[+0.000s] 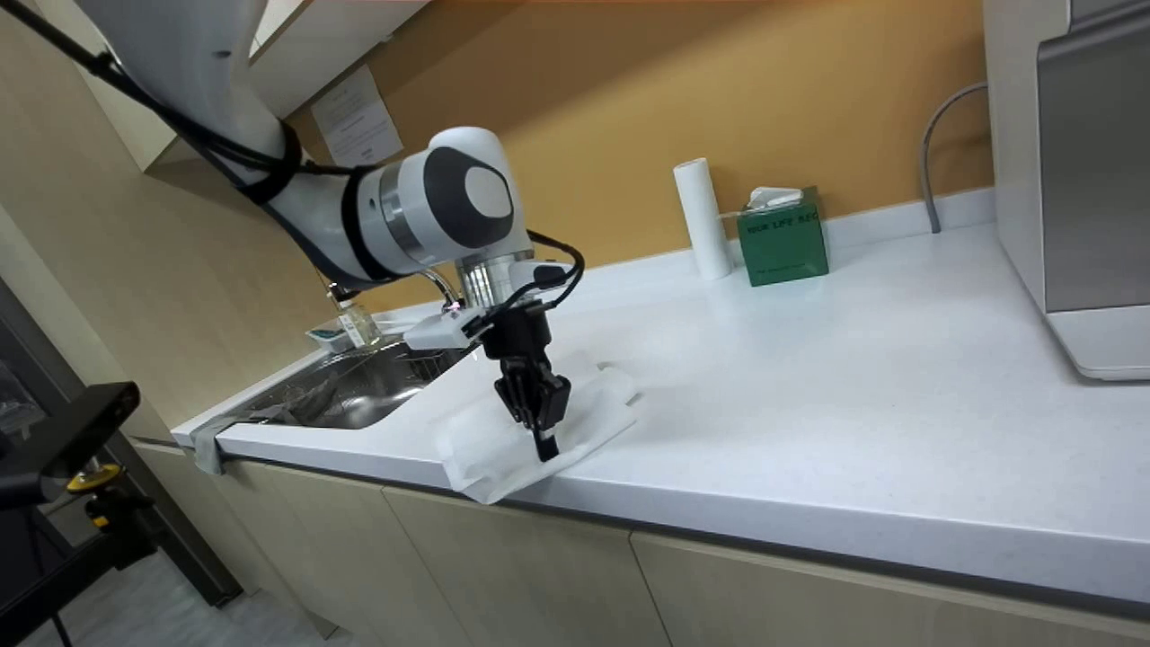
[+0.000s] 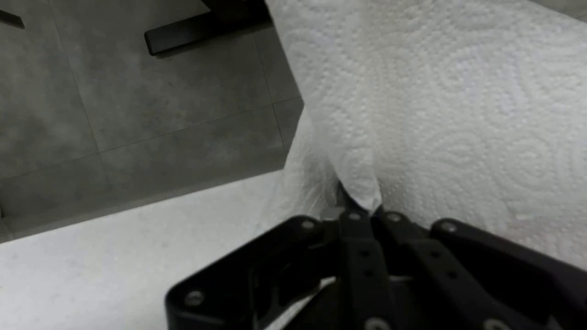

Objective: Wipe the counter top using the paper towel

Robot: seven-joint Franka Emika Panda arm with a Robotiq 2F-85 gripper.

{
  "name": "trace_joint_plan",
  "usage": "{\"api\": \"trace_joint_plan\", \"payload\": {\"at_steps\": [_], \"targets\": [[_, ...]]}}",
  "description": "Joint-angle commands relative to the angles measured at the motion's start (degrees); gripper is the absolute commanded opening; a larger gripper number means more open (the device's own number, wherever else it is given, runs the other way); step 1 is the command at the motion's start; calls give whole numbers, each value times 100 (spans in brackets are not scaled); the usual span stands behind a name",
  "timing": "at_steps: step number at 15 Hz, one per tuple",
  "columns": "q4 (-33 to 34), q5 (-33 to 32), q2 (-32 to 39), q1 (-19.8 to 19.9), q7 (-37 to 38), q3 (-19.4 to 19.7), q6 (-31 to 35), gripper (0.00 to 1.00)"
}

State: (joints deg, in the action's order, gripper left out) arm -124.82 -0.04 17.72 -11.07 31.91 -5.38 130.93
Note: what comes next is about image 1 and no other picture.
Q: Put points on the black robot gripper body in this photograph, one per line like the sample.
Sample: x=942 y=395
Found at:
x=520 y=336

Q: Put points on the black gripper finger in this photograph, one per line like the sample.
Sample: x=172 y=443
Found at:
x=553 y=416
x=514 y=395

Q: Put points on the white cloth towel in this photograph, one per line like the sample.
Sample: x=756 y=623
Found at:
x=589 y=416

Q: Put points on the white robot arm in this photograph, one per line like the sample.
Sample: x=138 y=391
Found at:
x=444 y=204

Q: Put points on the white paper towel roll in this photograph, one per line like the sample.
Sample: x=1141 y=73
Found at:
x=704 y=219

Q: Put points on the clear soap bottle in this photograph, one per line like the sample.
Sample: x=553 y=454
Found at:
x=356 y=325

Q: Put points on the stainless steel sink basin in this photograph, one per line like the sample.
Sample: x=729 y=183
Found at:
x=347 y=391

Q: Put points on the beige lower cabinet door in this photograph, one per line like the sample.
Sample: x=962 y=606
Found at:
x=325 y=563
x=838 y=606
x=525 y=581

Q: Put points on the green tissue box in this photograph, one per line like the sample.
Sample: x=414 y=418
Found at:
x=786 y=247

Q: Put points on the yellow clamp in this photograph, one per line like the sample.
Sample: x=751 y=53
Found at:
x=96 y=481

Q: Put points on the black metal stand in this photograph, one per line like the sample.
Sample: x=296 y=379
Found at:
x=58 y=437

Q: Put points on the white and silver appliance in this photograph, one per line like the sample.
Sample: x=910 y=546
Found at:
x=1089 y=181

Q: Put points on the beige upper wall cabinet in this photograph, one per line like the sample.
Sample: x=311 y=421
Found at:
x=335 y=38

